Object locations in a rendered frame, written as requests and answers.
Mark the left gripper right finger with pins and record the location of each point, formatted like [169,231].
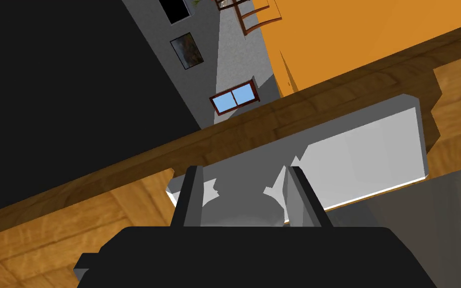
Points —
[302,200]

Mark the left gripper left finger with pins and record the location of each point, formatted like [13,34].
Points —
[188,200]

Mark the red framed window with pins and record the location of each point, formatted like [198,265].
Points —
[234,98]

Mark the brown wooden chair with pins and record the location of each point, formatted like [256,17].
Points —
[250,18]

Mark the black window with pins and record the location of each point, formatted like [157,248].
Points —
[175,10]

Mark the dark framed wall picture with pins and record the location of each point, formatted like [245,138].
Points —
[187,50]

